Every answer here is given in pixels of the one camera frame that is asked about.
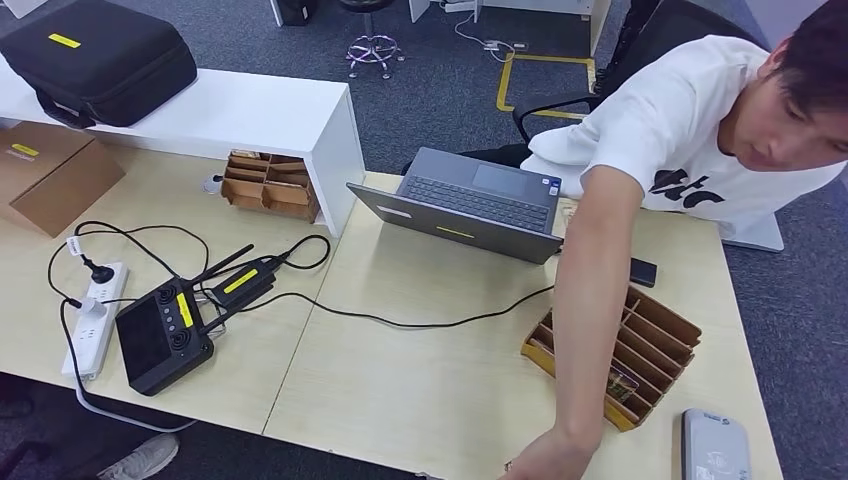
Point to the person's right hand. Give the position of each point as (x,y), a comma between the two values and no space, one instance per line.
(550,460)

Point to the person's right forearm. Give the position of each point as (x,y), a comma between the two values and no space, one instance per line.
(583,364)

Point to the room key card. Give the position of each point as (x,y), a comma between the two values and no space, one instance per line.
(623,384)

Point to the large cardboard card organizer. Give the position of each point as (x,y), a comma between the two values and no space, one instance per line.
(662,344)

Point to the grey card reader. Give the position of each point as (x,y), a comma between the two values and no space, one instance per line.
(715,450)

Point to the person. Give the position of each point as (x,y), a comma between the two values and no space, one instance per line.
(142,457)
(676,112)

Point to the small dark adapter box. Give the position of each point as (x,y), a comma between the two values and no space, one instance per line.
(644,273)

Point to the grey laptop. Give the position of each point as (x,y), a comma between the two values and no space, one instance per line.
(464,225)

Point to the black battery pack yellow label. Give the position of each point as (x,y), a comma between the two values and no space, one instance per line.
(242,282)

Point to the small cardboard divider tray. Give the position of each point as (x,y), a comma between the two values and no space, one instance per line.
(278,195)

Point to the yellow floor tape square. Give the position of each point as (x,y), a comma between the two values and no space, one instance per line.
(503,83)

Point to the black controller with antennas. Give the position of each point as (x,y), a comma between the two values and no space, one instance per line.
(152,344)

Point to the grey floor adapter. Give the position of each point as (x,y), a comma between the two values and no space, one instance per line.
(507,46)

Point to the black office chair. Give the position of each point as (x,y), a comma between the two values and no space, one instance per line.
(662,33)

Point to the white background desk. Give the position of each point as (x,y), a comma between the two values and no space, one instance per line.
(596,20)

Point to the chrome stool base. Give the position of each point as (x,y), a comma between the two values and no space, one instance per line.
(372,50)

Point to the white floor power strip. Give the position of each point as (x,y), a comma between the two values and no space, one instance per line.
(460,6)

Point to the white desk shelf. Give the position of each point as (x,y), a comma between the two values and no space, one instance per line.
(232,112)

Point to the black box under desk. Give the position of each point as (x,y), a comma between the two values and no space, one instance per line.
(295,10)

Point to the brown cardboard box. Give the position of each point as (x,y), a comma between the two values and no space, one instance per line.
(53,179)

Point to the black carrying case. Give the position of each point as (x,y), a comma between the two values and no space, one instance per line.
(99,66)

